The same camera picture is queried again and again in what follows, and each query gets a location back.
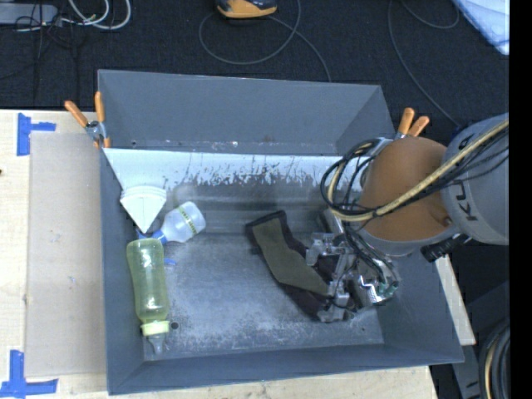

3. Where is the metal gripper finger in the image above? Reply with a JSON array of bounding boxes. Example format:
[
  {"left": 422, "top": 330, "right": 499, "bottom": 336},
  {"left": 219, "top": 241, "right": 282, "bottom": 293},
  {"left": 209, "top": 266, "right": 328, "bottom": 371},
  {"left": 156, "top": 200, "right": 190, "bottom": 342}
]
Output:
[
  {"left": 304, "top": 232, "right": 338, "bottom": 268},
  {"left": 317, "top": 289, "right": 357, "bottom": 323}
]

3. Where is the olive and dark cloth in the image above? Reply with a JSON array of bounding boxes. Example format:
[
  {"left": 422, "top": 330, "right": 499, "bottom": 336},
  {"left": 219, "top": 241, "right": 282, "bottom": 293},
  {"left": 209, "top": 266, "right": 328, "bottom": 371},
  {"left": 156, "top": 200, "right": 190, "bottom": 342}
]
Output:
[{"left": 244, "top": 209, "right": 359, "bottom": 322}]

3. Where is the grey metal bin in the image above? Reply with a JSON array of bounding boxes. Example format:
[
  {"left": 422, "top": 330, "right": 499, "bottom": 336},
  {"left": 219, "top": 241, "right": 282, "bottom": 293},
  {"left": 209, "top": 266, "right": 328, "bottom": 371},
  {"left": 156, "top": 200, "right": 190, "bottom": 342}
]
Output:
[{"left": 96, "top": 68, "right": 466, "bottom": 397}]

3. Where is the clear plastic bottle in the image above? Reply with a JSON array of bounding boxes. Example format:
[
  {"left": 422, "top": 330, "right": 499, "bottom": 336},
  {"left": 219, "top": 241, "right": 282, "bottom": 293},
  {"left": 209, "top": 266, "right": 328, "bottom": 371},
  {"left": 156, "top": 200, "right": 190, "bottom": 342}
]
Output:
[{"left": 150, "top": 200, "right": 208, "bottom": 245}]

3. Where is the yellow-green baby bottle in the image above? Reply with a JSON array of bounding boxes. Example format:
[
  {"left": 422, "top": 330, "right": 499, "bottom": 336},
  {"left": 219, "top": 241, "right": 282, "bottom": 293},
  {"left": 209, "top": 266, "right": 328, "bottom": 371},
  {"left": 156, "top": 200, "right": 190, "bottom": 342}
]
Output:
[{"left": 126, "top": 238, "right": 173, "bottom": 355}]

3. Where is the white paper cone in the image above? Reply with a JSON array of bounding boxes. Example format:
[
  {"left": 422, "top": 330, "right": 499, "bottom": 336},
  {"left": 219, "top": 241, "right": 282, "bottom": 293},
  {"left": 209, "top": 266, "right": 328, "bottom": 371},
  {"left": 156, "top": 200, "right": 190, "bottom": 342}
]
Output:
[{"left": 119, "top": 185, "right": 168, "bottom": 235}]

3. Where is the pale flat board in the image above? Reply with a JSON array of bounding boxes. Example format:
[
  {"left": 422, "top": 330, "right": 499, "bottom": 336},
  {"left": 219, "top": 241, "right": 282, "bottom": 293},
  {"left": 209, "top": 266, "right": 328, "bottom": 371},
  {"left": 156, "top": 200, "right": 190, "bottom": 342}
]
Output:
[{"left": 23, "top": 131, "right": 110, "bottom": 378}]

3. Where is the black cylinder on white bracket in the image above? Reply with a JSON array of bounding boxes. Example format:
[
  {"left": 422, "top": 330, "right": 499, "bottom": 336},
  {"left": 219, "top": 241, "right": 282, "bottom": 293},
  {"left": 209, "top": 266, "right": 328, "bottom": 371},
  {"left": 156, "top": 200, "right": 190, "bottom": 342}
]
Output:
[{"left": 419, "top": 231, "right": 469, "bottom": 264}]

